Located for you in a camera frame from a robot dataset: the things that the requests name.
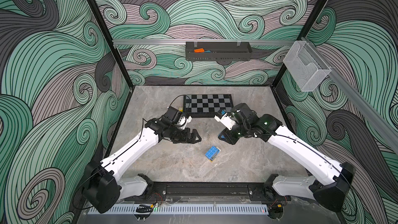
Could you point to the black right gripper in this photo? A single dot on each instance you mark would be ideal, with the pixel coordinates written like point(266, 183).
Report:
point(229, 136)

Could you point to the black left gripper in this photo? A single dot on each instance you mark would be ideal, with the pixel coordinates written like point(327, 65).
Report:
point(184, 138)

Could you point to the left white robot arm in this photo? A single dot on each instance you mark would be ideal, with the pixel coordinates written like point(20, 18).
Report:
point(127, 158)

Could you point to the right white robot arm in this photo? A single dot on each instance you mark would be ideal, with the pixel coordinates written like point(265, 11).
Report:
point(330, 180)

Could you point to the black chessboard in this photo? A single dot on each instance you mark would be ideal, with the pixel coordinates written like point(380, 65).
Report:
point(206, 105)

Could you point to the orange block in tray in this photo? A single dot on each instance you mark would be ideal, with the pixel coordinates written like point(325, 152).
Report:
point(201, 50)

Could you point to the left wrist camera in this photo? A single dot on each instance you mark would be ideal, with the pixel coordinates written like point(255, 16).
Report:
point(183, 121)

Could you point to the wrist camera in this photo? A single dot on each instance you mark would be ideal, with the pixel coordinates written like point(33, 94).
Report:
point(224, 117)
point(183, 121)

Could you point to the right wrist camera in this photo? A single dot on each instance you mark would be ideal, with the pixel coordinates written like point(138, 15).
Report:
point(224, 117)

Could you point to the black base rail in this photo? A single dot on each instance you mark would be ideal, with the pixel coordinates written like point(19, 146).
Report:
point(211, 189)

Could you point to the black wall tray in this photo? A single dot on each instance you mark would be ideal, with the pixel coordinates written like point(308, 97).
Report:
point(219, 52)

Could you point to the clear plastic wall holder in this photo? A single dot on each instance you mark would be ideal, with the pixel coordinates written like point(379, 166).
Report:
point(306, 65)

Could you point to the white slotted cable duct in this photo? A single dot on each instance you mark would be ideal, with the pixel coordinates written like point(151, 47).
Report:
point(174, 209)

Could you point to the aluminium rail back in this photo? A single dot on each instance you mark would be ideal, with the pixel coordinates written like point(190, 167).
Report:
point(157, 41)

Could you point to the aluminium rail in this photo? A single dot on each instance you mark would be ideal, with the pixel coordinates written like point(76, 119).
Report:
point(389, 135)
point(157, 41)

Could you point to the aluminium rail right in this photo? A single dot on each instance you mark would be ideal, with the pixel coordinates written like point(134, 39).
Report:
point(389, 135)

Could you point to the black corner frame post right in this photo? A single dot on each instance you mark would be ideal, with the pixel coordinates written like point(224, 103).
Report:
point(320, 4)

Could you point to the black corner frame post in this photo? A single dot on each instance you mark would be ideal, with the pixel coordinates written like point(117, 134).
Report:
point(320, 4)
point(108, 38)

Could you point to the black corner frame post left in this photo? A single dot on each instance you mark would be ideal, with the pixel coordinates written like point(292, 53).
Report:
point(108, 38)

